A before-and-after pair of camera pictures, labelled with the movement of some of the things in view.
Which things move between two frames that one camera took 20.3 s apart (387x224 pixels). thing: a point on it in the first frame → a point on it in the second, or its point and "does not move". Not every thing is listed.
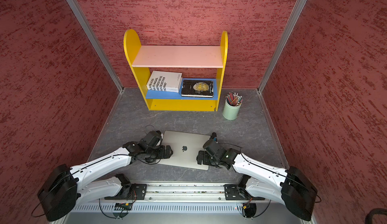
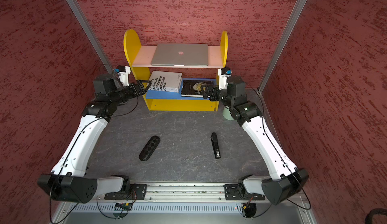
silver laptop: (185, 147) → (180, 54)
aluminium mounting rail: (181, 192) does not move
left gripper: (167, 156) → (140, 87)
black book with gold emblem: (197, 89) does not move
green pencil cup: (231, 112) does not move
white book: (165, 81) does not move
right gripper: (199, 157) → (215, 89)
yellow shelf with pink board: (143, 57) does not move
